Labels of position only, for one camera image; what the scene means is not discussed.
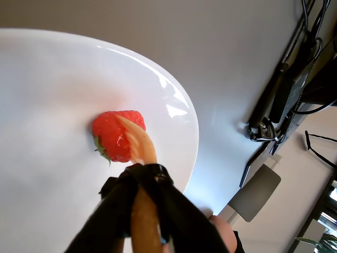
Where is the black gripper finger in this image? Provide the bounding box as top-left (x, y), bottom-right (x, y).
top-left (64, 168), bottom-right (140, 253)
top-left (125, 162), bottom-right (230, 253)

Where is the orange plastic fork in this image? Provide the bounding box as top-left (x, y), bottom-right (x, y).
top-left (115, 114), bottom-right (169, 253)

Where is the red strawberry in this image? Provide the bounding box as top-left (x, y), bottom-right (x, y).
top-left (91, 110), bottom-right (146, 167)

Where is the person's left forearm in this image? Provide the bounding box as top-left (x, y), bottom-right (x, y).
top-left (210, 215), bottom-right (238, 253)

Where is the grey rounded panel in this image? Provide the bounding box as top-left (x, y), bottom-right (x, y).
top-left (227, 164), bottom-right (282, 223)

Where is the white round plate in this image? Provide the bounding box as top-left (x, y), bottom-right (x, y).
top-left (0, 28), bottom-right (200, 253)

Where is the green plant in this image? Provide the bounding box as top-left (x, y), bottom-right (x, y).
top-left (295, 231), bottom-right (337, 253)

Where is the black slim bar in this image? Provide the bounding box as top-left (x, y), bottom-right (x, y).
top-left (247, 62), bottom-right (290, 130)

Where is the black looped cord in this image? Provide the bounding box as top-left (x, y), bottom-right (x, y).
top-left (304, 130), bottom-right (337, 170)

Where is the black hanging cable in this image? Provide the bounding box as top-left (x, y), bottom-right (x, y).
top-left (301, 0), bottom-right (317, 36)
top-left (311, 0), bottom-right (332, 50)

